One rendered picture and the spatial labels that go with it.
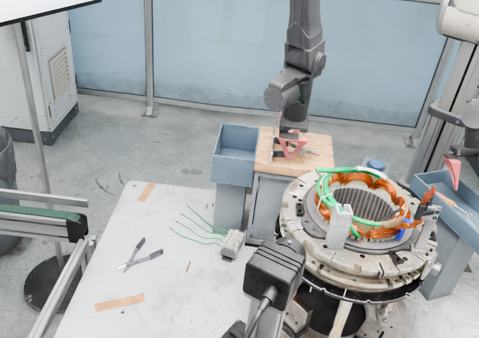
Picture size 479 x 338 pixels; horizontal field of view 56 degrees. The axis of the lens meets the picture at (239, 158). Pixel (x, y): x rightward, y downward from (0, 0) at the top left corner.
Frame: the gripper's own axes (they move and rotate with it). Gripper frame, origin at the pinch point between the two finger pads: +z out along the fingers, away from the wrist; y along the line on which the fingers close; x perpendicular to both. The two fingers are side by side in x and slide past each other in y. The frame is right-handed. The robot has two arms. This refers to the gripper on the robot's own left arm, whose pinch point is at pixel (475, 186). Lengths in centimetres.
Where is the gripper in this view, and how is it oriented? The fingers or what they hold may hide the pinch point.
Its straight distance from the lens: 115.6
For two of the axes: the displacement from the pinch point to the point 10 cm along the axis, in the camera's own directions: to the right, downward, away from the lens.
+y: 9.8, 0.1, -1.8
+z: 0.3, 9.8, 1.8
